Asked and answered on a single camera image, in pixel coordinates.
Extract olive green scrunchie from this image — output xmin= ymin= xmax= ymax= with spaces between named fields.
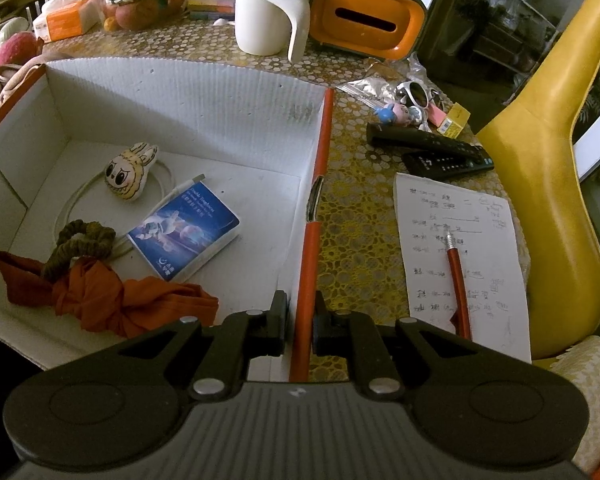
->
xmin=42 ymin=220 xmax=117 ymax=282

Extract yellow chair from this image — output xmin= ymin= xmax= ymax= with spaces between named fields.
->
xmin=475 ymin=0 xmax=600 ymax=361

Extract white mug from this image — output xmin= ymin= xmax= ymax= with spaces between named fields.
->
xmin=235 ymin=0 xmax=311 ymax=63

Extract gold lace tablecloth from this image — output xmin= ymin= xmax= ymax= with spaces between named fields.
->
xmin=0 ymin=5 xmax=531 ymax=386

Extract white sunglasses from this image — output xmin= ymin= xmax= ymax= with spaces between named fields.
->
xmin=396 ymin=80 xmax=443 ymax=111

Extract beige lace seat cushion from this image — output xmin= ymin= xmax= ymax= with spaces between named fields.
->
xmin=532 ymin=335 xmax=600 ymax=480

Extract blue tissue packet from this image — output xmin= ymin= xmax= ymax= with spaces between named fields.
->
xmin=127 ymin=182 xmax=242 ymax=283

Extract pale green ceramic jar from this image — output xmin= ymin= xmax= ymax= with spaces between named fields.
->
xmin=0 ymin=16 xmax=31 ymax=41

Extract handwritten white paper sheet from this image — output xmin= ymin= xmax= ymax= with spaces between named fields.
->
xmin=394 ymin=172 xmax=532 ymax=363

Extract orange cloth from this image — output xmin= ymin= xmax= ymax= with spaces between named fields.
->
xmin=0 ymin=251 xmax=220 ymax=338

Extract printed white face mask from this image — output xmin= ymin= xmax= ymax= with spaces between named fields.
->
xmin=0 ymin=57 xmax=46 ymax=107

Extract long black remote control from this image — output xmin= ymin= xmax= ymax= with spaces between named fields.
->
xmin=366 ymin=122 xmax=486 ymax=157

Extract short black remote control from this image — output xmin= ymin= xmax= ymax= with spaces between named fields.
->
xmin=402 ymin=151 xmax=495 ymax=178

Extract small yellow box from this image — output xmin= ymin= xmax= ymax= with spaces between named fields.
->
xmin=437 ymin=102 xmax=471 ymax=137

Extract orange and green tissue box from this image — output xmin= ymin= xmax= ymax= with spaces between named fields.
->
xmin=305 ymin=0 xmax=427 ymax=61

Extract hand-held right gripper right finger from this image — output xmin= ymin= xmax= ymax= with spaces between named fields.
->
xmin=309 ymin=291 xmax=506 ymax=401

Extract small pig figurine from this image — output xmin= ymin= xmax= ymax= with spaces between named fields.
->
xmin=374 ymin=102 xmax=423 ymax=126

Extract white charging cable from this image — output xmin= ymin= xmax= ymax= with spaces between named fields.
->
xmin=55 ymin=157 xmax=207 ymax=261

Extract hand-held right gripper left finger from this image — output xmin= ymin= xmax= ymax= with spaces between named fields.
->
xmin=87 ymin=290 xmax=291 ymax=401

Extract stack of books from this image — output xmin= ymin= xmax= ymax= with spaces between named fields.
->
xmin=187 ymin=0 xmax=241 ymax=21

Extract clear plastic bag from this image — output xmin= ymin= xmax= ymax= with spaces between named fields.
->
xmin=337 ymin=55 xmax=433 ymax=111

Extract red apple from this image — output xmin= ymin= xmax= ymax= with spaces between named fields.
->
xmin=115 ymin=0 xmax=158 ymax=31

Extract white and orange cardboard box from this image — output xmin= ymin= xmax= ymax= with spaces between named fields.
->
xmin=0 ymin=57 xmax=335 ymax=383

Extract orange and white tissue pack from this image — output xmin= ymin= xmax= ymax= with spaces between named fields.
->
xmin=32 ymin=0 xmax=106 ymax=43

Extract plush rabbit keychain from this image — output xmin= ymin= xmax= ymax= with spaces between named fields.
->
xmin=102 ymin=142 xmax=160 ymax=202

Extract red pen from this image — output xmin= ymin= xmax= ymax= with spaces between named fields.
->
xmin=445 ymin=232 xmax=472 ymax=341

